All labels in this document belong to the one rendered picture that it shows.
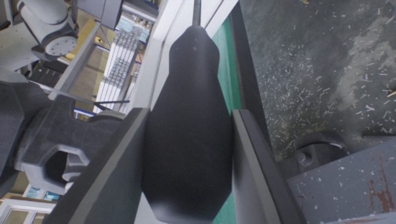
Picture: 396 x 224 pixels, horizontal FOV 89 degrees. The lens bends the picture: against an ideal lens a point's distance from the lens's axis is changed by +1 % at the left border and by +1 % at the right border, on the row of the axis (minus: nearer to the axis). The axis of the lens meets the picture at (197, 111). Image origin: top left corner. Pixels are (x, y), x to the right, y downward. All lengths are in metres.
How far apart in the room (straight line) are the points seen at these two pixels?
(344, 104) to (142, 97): 1.05
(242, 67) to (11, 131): 0.34
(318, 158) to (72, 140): 0.81
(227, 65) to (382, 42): 1.09
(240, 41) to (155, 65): 0.11
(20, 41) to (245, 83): 0.58
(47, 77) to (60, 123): 4.32
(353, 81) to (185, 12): 1.02
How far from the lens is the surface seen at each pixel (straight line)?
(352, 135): 1.12
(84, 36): 5.51
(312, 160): 0.92
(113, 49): 4.83
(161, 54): 0.32
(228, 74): 0.21
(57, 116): 0.42
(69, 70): 4.69
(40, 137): 0.41
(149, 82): 0.26
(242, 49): 0.26
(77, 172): 0.42
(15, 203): 2.35
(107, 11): 0.41
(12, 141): 0.41
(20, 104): 0.41
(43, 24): 0.64
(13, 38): 0.68
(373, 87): 1.16
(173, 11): 0.31
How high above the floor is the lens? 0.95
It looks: 22 degrees down
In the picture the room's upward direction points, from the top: 69 degrees counter-clockwise
